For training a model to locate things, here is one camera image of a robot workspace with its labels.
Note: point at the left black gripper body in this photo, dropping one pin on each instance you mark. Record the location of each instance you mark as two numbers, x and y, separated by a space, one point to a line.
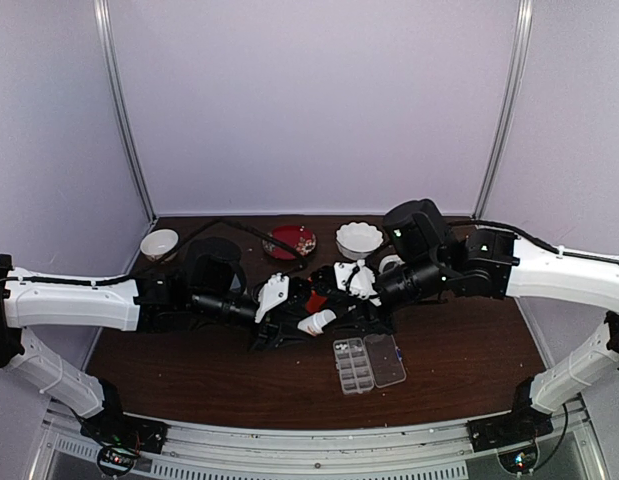
271 319

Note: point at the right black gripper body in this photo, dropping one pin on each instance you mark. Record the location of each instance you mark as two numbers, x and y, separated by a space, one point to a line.
371 319

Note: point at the small white bottle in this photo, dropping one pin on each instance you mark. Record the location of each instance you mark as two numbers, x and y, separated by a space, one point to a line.
315 323

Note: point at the clear plastic pill organizer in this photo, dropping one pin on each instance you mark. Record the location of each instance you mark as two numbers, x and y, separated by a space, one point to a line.
372 362

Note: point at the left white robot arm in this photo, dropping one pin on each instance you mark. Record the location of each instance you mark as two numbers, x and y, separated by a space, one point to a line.
209 285

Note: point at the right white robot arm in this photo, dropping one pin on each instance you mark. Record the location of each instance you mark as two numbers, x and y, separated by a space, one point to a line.
496 261

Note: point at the orange pill bottle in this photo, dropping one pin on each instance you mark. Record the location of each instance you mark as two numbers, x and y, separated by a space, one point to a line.
315 303

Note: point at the floral mug yellow inside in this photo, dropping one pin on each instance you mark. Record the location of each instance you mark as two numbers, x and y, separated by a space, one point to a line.
389 262

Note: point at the white scalloped bowl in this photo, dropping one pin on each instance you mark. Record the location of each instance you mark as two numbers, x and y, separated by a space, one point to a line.
357 240

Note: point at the red floral plate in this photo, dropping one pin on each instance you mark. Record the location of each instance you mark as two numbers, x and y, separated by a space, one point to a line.
301 238

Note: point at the white ceramic rice bowl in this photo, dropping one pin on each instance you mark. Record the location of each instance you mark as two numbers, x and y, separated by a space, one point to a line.
159 245

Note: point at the front aluminium rail base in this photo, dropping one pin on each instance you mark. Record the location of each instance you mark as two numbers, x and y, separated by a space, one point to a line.
440 450

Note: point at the right aluminium frame post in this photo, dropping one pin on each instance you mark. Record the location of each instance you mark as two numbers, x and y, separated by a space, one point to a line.
514 79

